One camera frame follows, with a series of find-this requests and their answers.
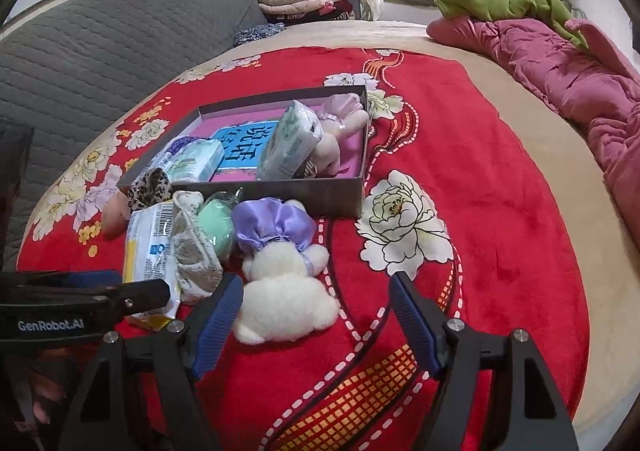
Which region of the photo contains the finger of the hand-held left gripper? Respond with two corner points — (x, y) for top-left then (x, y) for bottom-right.
(0, 270), (123, 289)
(90, 279), (171, 319)

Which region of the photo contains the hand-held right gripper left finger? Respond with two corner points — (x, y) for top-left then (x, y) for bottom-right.
(59, 273), (244, 451)

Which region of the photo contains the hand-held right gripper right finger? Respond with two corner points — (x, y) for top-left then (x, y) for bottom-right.
(389, 271), (576, 451)

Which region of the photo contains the yellow white packet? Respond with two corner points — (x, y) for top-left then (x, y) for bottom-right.
(122, 201), (183, 332)

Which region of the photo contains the white floral cloth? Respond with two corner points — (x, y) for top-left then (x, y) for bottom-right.
(170, 190), (224, 302)

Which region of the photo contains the white plush bear purple dress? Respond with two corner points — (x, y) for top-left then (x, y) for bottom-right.
(231, 197), (342, 346)

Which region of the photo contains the peach makeup sponge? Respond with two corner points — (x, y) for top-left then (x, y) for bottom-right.
(101, 191), (133, 238)

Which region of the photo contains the green makeup sponge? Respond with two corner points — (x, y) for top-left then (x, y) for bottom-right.
(197, 188), (246, 262)

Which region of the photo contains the leopard print scrunchie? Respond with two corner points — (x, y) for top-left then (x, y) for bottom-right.
(127, 168), (173, 209)

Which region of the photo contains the mint green tissue pack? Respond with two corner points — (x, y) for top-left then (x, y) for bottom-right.
(165, 138), (226, 184)

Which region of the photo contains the white blue tissue pack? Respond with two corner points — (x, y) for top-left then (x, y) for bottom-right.
(150, 136), (201, 166)

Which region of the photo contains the grey cardboard box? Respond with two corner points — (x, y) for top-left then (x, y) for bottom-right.
(116, 85), (370, 219)

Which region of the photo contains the plush bear pink dress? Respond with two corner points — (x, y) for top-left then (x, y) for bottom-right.
(305, 93), (371, 178)

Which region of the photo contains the white green tissue pack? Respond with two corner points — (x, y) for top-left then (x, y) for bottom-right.
(256, 100), (325, 180)

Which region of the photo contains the person's left hand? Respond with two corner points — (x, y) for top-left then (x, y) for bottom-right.
(12, 371), (68, 432)

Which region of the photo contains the red floral blanket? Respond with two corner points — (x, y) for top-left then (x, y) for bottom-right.
(17, 47), (591, 451)

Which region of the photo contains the pink book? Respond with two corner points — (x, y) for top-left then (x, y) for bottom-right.
(187, 103), (366, 182)

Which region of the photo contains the grey quilted headboard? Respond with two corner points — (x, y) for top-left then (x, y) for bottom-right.
(0, 0), (268, 272)

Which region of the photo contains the pink quilt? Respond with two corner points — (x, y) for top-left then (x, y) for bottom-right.
(426, 17), (640, 249)

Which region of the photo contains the blue patterned cloth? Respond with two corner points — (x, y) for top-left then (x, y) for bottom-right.
(232, 22), (286, 49)

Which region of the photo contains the dark red clothes pile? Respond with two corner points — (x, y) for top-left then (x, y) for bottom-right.
(265, 0), (363, 24)

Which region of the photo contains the green blanket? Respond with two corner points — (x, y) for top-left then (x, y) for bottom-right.
(434, 0), (590, 50)

